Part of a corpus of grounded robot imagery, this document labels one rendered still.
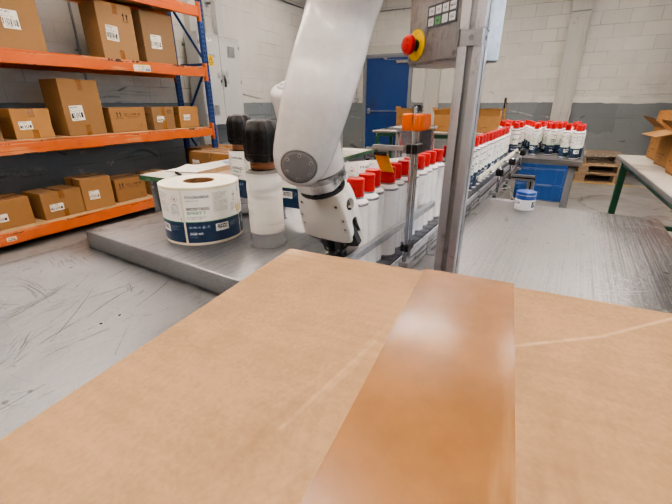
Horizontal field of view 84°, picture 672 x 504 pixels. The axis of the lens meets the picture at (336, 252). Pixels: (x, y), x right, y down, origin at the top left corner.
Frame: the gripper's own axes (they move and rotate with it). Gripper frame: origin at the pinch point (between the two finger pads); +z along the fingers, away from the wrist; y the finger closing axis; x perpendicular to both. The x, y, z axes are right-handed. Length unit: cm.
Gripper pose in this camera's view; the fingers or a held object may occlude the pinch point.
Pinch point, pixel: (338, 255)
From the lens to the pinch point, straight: 70.3
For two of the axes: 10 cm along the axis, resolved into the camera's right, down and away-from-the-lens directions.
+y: -8.5, -2.0, 4.9
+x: -5.0, 6.2, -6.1
